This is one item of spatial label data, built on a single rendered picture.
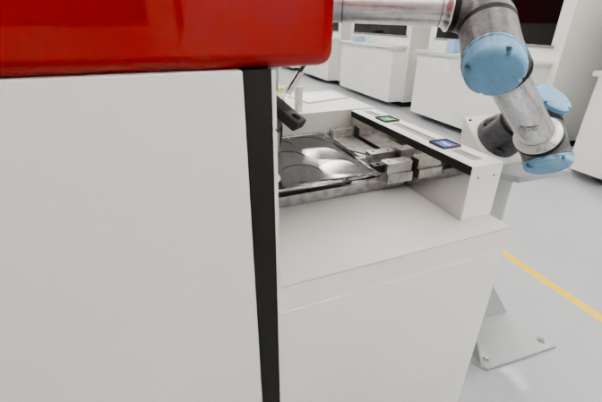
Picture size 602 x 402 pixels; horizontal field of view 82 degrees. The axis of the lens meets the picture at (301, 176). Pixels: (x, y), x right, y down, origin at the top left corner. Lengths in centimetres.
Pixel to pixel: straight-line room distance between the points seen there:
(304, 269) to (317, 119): 65
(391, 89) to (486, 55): 492
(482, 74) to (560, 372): 135
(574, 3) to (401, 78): 246
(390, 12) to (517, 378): 142
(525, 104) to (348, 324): 63
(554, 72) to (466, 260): 339
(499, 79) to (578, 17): 337
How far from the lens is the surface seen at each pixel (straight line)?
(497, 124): 128
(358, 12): 88
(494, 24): 83
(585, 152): 377
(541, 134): 106
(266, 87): 27
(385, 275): 75
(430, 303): 90
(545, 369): 184
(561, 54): 413
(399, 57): 567
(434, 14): 90
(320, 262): 70
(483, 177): 89
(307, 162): 94
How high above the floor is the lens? 125
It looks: 24 degrees down
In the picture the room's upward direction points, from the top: 1 degrees clockwise
